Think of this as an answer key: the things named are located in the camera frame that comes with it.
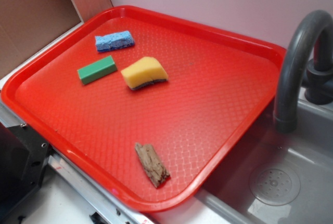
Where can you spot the brown wood chip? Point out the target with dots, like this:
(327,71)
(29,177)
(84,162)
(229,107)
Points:
(152,164)

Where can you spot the red plastic tray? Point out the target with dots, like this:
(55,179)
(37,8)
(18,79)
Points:
(219,83)

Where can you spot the yellow sponge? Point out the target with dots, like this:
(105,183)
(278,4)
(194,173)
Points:
(145,71)

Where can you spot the green rectangular block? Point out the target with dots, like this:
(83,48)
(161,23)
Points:
(97,70)

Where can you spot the blue sponge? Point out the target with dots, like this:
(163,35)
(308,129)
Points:
(114,41)

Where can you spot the grey plastic sink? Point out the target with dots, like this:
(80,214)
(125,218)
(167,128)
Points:
(270,177)

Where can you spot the grey curved faucet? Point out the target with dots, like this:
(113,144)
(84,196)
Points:
(308,64)

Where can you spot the brown cardboard panel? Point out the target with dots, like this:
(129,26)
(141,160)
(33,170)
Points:
(27,26)

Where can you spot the aluminium frame rail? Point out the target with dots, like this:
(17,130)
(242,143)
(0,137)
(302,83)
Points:
(68,196)

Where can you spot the black metal bracket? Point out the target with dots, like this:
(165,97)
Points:
(24,156)

